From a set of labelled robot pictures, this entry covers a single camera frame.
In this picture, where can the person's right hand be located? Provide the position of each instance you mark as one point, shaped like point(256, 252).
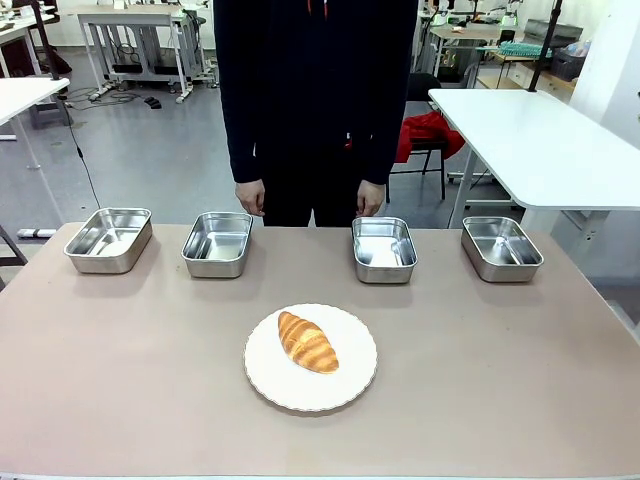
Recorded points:
point(250, 197)

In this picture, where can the person's left hand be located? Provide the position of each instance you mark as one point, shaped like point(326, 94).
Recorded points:
point(371, 199)

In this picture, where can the golden brown croissant bread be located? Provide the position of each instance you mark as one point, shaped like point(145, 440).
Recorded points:
point(307, 342)

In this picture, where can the person's left forearm dark sleeve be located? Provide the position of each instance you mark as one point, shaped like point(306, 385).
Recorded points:
point(382, 150)

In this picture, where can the person's right forearm dark sleeve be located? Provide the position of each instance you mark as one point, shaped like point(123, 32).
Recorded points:
point(245, 150)

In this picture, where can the rectangular stainless steel container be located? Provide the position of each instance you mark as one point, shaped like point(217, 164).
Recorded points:
point(384, 250)
point(501, 249)
point(107, 240)
point(217, 245)

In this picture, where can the red cloth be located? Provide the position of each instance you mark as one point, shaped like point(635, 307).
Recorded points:
point(425, 132)

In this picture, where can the person's torso dark hoodie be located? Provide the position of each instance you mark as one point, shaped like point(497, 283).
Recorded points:
point(315, 100)

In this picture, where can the black chair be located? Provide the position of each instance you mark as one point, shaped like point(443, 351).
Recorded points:
point(425, 87)

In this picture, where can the black floor pedal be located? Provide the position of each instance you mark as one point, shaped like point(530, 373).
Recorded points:
point(153, 103)

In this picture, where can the large white table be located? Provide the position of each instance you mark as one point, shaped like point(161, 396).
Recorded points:
point(540, 145)

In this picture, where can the white power strip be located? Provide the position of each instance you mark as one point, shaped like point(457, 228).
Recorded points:
point(100, 91)

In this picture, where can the wooden top workbench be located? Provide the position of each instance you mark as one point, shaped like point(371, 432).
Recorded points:
point(465, 32)

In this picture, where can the white scalloped round plate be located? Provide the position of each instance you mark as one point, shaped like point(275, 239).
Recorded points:
point(300, 392)

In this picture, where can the teal rack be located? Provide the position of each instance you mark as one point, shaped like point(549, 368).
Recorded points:
point(525, 49)

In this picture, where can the tall black stand pole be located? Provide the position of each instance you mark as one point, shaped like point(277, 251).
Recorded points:
point(543, 45)

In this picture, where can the dark plastic crate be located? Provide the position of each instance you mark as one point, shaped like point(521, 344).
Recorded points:
point(567, 62)

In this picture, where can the black pole with clamp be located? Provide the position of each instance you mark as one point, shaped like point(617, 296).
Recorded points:
point(46, 40)

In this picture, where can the grey metal frame desk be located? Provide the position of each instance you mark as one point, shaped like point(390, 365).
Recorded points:
point(140, 15)

